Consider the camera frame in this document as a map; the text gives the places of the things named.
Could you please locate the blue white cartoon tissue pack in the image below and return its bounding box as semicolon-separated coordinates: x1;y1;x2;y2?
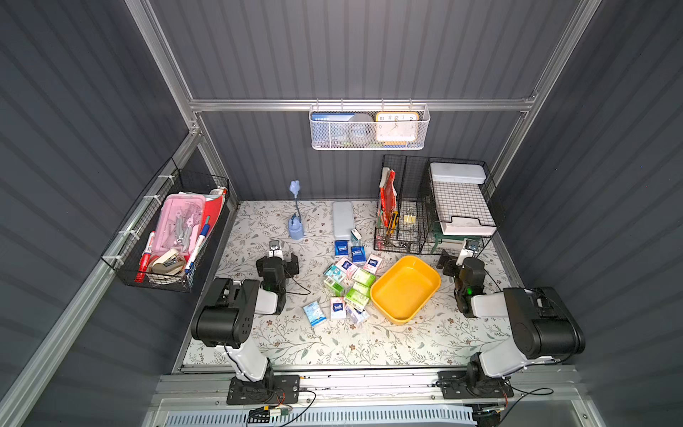
345;305;370;327

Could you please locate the green tissue pack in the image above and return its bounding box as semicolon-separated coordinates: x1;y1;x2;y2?
352;269;376;288
323;277;345;297
344;286;370;311

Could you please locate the grey tape roll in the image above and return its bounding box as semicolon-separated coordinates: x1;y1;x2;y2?
347;113;375;147

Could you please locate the pink plastic case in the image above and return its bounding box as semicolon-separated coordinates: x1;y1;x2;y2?
152;193;206;258

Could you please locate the orange alarm clock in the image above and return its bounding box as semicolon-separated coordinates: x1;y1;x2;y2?
375;111;420;143

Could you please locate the light blue heart tissue pack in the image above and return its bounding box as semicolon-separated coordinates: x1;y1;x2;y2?
302;302;327;328

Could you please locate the black wire desk organizer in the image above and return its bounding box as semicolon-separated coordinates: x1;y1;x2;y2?
374;154;497;254

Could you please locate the dark blue Tempo tissue pack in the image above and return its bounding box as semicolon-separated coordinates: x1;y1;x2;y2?
334;240;350;257

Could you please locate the blue flower pen holder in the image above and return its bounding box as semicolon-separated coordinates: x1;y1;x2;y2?
288;181;305;241

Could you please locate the yellow plastic storage box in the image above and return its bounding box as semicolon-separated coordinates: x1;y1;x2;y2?
370;255;441;325

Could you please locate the light blue pencil case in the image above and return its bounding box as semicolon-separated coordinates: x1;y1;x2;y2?
332;201;355;240

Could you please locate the white wire wall basket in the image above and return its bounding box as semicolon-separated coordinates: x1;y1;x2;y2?
309;101;431;151

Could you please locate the teal cartoon tissue pack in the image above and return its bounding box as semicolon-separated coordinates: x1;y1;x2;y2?
325;265;346;284

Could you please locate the pink tempo tissue pack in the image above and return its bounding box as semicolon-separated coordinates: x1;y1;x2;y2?
336;257;359;278
363;254;382;275

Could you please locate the white lidded box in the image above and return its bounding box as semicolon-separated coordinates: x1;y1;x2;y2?
430;162;487;185

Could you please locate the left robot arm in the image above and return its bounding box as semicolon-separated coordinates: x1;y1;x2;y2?
190;254;299;384

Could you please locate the pink Tempo tissue pack right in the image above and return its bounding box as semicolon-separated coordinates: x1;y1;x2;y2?
363;254;382;275

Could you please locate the red marker pen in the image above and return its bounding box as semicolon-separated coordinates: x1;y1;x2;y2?
134;231;156;283

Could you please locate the black wire side basket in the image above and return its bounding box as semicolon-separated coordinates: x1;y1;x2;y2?
101;162;229;293

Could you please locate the pink Tempo pack front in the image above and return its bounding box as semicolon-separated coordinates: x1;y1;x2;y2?
330;297;347;320

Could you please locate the pink Tempo tissue pack left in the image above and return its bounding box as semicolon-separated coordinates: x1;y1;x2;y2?
336;257;359;278

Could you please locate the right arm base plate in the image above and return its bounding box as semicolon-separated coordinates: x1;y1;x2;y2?
436;370;514;400

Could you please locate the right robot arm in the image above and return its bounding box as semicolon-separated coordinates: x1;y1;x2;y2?
438;251;586;388

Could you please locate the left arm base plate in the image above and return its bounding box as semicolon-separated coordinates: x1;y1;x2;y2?
226;375;301;406

